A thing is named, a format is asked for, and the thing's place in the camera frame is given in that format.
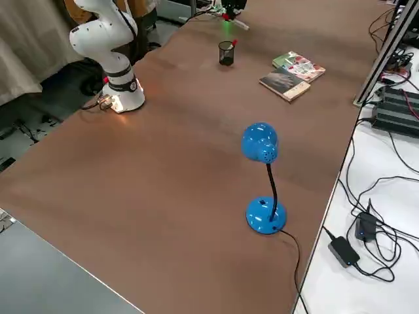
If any black mesh pen holder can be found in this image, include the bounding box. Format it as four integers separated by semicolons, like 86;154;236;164
218;41;235;66

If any beige curtain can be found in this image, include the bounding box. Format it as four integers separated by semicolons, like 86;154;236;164
0;0;99;105

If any colourful green cover book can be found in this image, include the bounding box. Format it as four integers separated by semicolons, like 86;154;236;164
272;51;327;83

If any aluminium post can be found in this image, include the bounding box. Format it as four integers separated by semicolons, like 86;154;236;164
352;0;419;107

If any black finned power supply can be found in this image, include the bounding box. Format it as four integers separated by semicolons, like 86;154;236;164
371;86;419;135

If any black desk cable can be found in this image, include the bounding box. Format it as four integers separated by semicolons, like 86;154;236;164
337;124;419;282

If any person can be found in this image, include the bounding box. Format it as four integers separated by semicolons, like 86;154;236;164
126;0;158;65

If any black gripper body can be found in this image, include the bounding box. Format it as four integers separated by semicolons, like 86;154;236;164
221;0;248;16

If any dark book with hands cover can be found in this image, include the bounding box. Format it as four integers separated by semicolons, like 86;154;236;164
259;67;311;103

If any blue desk lamp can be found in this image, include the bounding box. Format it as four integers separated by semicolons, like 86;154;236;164
241;122;289;236

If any grey side table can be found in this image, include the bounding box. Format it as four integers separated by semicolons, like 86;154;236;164
0;207;143;314

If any black power adapter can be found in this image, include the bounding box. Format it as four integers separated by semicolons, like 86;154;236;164
328;235;361;269
355;198;380;243

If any black lamp cable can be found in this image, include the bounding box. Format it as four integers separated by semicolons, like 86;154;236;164
278;228;310;314

